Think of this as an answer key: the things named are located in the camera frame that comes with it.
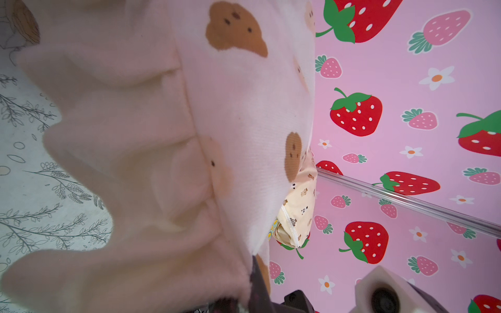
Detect grey fern print table cloth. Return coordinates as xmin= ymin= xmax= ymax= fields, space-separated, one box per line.
xmin=1 ymin=1 xmax=112 ymax=271

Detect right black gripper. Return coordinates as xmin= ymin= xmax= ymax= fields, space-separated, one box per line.
xmin=189 ymin=256 xmax=316 ymax=313

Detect right aluminium frame post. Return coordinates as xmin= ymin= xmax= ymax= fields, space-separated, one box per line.
xmin=318 ymin=168 xmax=500 ymax=239

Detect cream bear print pillow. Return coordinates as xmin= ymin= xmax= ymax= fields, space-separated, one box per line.
xmin=1 ymin=1 xmax=315 ymax=312

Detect cream animal print ruffled pillowcase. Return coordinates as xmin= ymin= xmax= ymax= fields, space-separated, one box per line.
xmin=273 ymin=150 xmax=318 ymax=250

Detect lemon print pillowcase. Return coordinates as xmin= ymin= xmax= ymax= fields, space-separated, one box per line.
xmin=267 ymin=219 xmax=280 ymax=240

